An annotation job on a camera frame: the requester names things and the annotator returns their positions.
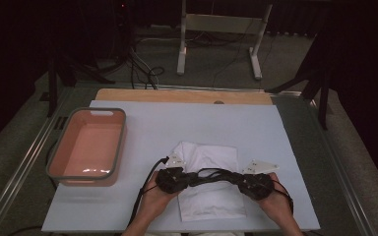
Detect black stand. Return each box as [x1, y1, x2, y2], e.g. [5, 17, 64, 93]
[46, 53, 116, 118]
[264, 30, 336, 131]

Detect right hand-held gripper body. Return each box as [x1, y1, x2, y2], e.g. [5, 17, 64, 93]
[237, 158, 281, 202]

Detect person's right hand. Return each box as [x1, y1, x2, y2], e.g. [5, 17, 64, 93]
[257, 172, 293, 224]

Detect metal floor rail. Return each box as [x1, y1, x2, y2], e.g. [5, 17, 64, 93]
[0, 87, 73, 236]
[299, 92, 378, 236]

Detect person's left hand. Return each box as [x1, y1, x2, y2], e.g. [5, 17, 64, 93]
[139, 172, 179, 226]

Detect white board mat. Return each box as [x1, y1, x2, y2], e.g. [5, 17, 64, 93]
[40, 99, 321, 234]

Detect left hand-held gripper black cable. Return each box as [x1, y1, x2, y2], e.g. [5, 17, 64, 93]
[127, 156, 170, 230]

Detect hand-held gripper black cable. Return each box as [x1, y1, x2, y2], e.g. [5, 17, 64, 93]
[127, 156, 170, 230]
[272, 183, 295, 215]

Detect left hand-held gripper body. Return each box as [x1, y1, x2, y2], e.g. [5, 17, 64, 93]
[155, 151, 191, 195]

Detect white shorts with black waistband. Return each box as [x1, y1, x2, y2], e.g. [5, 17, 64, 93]
[175, 141, 248, 223]

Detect dark equipment rack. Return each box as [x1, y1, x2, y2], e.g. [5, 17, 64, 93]
[109, 0, 136, 62]

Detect pink basin with grey rim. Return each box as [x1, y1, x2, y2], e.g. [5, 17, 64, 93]
[46, 107, 128, 188]

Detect right hand-held gripper black cable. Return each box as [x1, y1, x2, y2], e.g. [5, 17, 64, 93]
[272, 183, 295, 215]

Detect bundle of black floor cables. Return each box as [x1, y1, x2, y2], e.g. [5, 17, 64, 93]
[128, 30, 165, 90]

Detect white metal stand frame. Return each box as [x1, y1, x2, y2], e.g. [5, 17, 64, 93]
[176, 0, 274, 81]

